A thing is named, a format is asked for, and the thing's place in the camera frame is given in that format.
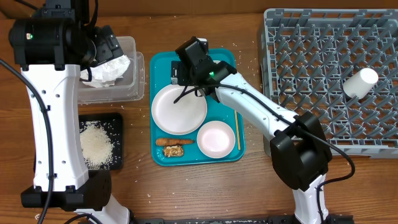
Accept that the white napkin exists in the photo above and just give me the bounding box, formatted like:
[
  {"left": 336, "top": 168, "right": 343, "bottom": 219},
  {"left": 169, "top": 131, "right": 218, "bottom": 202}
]
[{"left": 83, "top": 55, "right": 131, "bottom": 88}]

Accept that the large pink plate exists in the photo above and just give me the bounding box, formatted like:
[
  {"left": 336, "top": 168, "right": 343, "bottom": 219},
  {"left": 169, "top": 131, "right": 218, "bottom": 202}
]
[{"left": 151, "top": 85, "right": 208, "bottom": 135}]

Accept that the orange carrot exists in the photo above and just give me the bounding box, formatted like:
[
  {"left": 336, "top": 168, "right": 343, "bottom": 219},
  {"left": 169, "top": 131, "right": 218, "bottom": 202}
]
[{"left": 155, "top": 138, "right": 195, "bottom": 146}]

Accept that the wooden chopstick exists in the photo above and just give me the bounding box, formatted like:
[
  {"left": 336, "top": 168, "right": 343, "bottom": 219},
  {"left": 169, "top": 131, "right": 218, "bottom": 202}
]
[{"left": 234, "top": 111, "right": 241, "bottom": 151}]

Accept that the brown food scrap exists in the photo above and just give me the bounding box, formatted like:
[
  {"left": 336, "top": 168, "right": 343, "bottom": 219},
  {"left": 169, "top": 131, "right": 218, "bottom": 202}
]
[{"left": 162, "top": 145, "right": 184, "bottom": 157}]

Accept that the white plastic cup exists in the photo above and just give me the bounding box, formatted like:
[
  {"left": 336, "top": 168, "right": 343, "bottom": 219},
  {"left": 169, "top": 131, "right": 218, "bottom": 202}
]
[{"left": 343, "top": 68, "right": 379, "bottom": 99}]

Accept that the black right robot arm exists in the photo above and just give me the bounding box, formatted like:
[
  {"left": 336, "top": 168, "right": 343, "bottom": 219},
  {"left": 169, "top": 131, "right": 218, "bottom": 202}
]
[{"left": 175, "top": 37, "right": 332, "bottom": 223}]

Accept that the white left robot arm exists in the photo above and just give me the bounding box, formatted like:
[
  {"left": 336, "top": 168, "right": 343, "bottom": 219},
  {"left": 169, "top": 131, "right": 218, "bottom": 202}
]
[{"left": 9, "top": 0, "right": 133, "bottom": 223}]

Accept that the clear plastic bin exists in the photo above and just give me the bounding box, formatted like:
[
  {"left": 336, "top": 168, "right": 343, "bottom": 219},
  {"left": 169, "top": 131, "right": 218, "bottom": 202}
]
[{"left": 78, "top": 36, "right": 145, "bottom": 104}]

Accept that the teal plastic tray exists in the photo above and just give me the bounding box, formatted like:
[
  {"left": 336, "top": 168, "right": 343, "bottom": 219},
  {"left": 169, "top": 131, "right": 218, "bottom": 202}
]
[{"left": 149, "top": 51, "right": 246, "bottom": 167}]

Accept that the black tray bin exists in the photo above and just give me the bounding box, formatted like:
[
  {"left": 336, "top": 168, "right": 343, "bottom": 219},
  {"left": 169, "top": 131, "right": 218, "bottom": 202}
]
[{"left": 78, "top": 113, "right": 124, "bottom": 170}]

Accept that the pile of white rice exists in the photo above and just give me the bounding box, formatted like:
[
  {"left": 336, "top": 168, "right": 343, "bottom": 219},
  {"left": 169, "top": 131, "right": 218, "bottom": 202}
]
[{"left": 80, "top": 121, "right": 123, "bottom": 170}]

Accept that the grey plastic dish rack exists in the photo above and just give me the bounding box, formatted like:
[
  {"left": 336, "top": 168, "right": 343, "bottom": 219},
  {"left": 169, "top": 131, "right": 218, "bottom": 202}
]
[{"left": 259, "top": 8, "right": 397, "bottom": 159}]

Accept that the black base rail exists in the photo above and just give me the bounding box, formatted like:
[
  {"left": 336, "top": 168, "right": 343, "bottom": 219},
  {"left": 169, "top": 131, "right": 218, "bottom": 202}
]
[{"left": 131, "top": 215, "right": 355, "bottom": 224}]

